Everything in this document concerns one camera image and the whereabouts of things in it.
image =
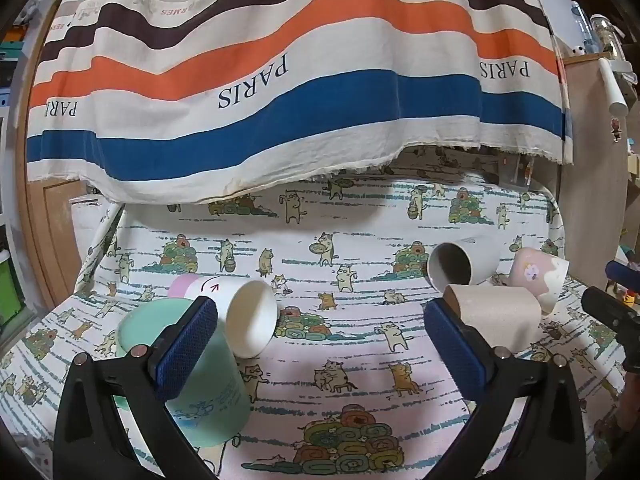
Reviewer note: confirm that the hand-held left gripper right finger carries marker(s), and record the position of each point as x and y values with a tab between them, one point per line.
456	355

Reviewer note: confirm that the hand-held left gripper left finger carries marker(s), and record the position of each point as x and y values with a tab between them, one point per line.
185	345

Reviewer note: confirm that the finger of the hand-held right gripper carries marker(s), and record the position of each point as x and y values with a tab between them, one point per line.
622	274
607	312

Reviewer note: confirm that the white cup with pink base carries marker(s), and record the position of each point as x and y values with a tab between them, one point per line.
250	320

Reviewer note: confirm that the mint green cup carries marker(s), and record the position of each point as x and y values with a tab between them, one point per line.
215	390

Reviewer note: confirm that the beige speckled cup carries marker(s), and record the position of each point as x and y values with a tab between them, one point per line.
500	315

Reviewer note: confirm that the pink flower cup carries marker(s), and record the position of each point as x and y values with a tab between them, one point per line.
535	275

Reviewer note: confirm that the grey cup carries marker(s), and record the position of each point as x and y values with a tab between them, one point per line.
450	267

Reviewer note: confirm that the wooden board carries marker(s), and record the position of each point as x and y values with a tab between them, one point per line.
590	185

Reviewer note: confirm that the cat printed cloth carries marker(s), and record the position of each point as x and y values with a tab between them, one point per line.
350	310

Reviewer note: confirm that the small cartoon sticker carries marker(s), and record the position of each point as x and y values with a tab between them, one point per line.
616	129

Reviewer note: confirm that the wooden cabinet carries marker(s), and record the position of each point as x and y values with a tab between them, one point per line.
55	230

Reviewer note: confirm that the green storage box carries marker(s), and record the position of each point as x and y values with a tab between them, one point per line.
9	285

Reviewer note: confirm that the white paper roll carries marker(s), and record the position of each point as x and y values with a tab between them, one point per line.
612	85

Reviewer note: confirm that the clear jar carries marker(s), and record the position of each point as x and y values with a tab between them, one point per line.
607	35

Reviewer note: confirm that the clear plastic bottle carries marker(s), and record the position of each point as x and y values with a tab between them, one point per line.
580	25

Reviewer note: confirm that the striped cloth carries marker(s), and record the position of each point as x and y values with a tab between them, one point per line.
300	85

